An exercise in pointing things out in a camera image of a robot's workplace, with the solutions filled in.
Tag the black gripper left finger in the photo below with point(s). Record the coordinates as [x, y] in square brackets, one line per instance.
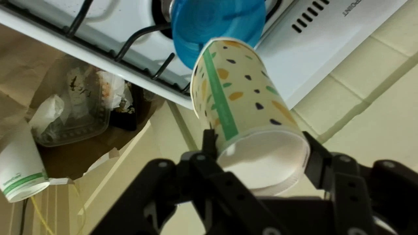
[187, 195]

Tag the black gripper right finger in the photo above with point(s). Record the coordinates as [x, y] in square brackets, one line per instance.
[370, 195]

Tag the blue plastic bowl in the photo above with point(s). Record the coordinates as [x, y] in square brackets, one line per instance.
[210, 20]

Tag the white gas stove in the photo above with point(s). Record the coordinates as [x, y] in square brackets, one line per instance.
[305, 52]

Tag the white cup with green stripe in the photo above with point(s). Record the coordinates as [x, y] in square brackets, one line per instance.
[20, 169]

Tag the crumpled clear plastic bag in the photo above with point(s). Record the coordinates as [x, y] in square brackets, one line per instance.
[74, 121]

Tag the black burner grate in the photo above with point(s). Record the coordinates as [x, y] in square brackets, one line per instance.
[135, 39]

